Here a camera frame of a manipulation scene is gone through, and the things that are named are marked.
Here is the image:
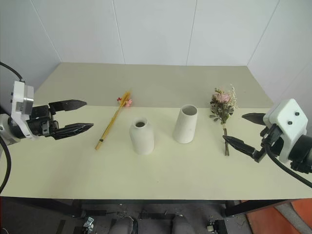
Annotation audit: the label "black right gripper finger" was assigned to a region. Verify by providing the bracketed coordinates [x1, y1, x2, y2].
[241, 112, 267, 127]
[222, 135, 266, 163]

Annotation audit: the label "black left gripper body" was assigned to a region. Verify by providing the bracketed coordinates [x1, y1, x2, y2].
[26, 104, 59, 137]

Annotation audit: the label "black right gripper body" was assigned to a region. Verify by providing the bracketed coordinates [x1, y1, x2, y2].
[259, 124, 285, 157]

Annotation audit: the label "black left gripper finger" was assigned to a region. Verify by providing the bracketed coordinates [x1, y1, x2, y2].
[52, 122, 95, 141]
[48, 98, 88, 116]

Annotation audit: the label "white conical vase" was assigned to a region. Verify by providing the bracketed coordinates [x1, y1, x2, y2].
[172, 104, 198, 144]

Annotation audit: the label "white bottle-shaped vase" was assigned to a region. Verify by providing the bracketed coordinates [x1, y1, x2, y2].
[129, 117, 156, 156]

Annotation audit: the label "pink and green flower bouquet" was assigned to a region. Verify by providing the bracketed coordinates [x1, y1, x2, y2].
[209, 83, 239, 157]

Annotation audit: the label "yellow dried flower stems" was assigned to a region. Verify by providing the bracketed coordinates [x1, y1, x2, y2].
[94, 88, 134, 151]

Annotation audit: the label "orange floor mat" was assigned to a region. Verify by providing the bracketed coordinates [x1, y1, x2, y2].
[245, 198, 312, 234]

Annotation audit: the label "metal caster wheel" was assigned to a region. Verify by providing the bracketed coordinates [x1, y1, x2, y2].
[206, 219, 226, 234]
[82, 216, 95, 230]

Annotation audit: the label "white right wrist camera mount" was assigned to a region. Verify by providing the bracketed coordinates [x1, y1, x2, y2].
[262, 98, 309, 163]

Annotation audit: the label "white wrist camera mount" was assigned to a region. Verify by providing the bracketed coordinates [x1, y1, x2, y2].
[262, 98, 309, 163]
[9, 80, 39, 141]

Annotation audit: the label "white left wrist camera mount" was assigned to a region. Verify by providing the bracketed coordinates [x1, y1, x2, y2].
[9, 80, 39, 141]

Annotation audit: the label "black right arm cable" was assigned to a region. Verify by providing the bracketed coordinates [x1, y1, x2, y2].
[264, 143, 312, 189]

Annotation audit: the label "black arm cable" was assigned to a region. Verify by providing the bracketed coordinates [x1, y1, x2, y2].
[0, 61, 26, 194]
[264, 143, 312, 189]

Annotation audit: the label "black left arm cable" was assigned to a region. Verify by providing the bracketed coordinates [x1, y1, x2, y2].
[0, 61, 26, 194]

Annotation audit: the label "black table frame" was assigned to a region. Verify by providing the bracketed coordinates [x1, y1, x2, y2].
[0, 197, 294, 218]

